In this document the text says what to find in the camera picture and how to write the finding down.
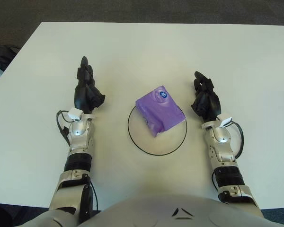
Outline silver robot torso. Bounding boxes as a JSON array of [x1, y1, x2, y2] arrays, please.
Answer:
[[26, 192, 284, 227]]

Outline white plate with black rim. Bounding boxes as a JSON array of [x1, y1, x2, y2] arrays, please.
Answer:
[[127, 105, 188, 157]]

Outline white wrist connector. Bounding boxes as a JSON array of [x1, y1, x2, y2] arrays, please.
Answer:
[[67, 107, 83, 121], [219, 113, 233, 128]]

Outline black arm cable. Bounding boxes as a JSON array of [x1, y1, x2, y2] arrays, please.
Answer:
[[56, 110, 73, 147], [231, 122, 244, 159]]

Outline white right wrist connector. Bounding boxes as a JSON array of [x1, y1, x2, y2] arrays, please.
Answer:
[[219, 113, 233, 128]]

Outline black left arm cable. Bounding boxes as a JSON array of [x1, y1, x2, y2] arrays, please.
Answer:
[[56, 110, 73, 147]]

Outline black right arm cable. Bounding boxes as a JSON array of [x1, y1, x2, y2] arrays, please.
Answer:
[[231, 122, 244, 159]]

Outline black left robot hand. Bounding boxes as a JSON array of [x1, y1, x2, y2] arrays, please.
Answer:
[[74, 56, 107, 114]]

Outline white left wrist connector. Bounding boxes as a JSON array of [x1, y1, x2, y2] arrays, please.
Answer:
[[67, 107, 83, 121]]

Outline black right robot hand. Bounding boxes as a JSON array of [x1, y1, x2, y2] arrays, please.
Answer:
[[190, 70, 221, 122]]

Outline black bag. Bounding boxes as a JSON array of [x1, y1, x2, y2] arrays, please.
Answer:
[[0, 44, 21, 71]]

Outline purple tissue paper pack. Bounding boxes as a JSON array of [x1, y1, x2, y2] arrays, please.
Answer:
[[135, 85, 186, 138]]

